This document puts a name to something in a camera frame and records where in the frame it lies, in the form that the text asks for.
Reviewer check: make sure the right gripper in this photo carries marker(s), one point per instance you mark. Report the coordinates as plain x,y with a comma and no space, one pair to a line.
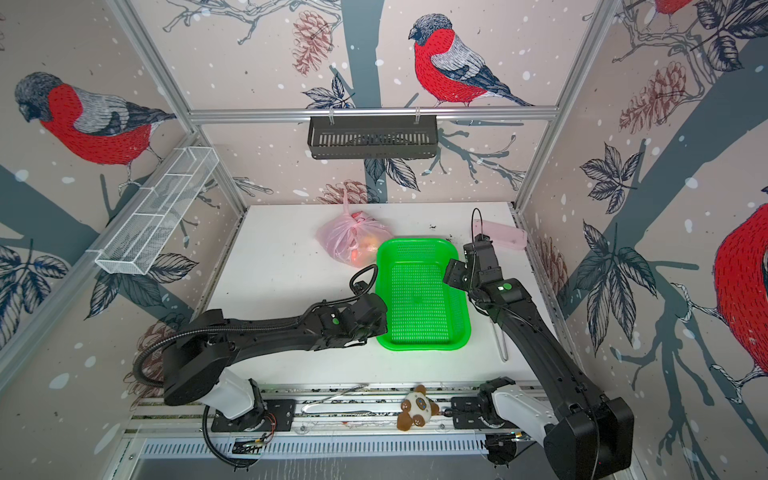
454,271

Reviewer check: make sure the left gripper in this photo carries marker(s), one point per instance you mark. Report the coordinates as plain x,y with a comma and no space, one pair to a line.
383,326

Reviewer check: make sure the green plastic basket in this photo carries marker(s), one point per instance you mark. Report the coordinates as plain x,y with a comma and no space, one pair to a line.
424,313

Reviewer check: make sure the pink plastic bag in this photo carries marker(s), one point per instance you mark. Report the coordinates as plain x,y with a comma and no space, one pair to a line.
339,236

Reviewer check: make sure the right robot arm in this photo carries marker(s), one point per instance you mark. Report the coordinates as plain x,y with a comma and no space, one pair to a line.
584,433

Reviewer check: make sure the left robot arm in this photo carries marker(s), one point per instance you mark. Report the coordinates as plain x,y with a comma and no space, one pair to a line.
193,364

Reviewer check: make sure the orange fruit in bag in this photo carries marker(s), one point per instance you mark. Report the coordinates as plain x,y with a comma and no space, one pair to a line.
365,251

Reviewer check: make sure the pink rectangular box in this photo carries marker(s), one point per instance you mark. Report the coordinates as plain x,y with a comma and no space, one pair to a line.
501,235

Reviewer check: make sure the metal hook tool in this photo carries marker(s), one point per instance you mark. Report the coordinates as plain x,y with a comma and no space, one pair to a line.
500,340

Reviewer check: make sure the plush panda toy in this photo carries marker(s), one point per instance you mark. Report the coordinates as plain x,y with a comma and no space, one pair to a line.
417,409

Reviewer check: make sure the black hanging wire basket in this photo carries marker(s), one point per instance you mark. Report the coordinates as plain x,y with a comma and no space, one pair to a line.
373,137

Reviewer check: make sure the white mesh wall shelf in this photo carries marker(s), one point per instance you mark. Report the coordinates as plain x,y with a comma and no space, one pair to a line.
141,238

